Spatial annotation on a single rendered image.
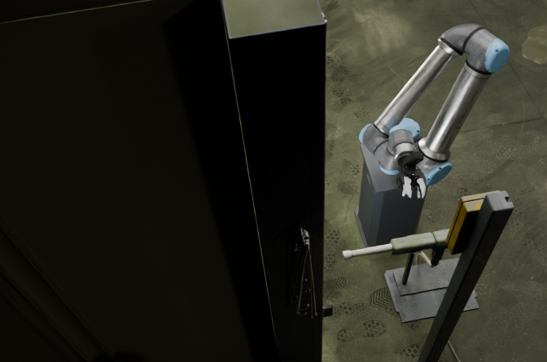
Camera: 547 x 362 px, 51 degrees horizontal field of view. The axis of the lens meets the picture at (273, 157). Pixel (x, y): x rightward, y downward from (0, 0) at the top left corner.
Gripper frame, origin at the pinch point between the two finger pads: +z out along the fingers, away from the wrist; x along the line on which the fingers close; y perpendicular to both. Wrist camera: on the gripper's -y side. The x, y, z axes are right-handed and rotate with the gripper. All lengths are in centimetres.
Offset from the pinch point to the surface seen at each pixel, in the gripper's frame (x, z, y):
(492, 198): -1, 38, -42
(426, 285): -14.5, 13.1, 38.9
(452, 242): -1.9, 30.9, -12.8
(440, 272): -20.8, 7.3, 36.9
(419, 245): -0.3, 17.7, 7.2
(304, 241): 48, 47, -28
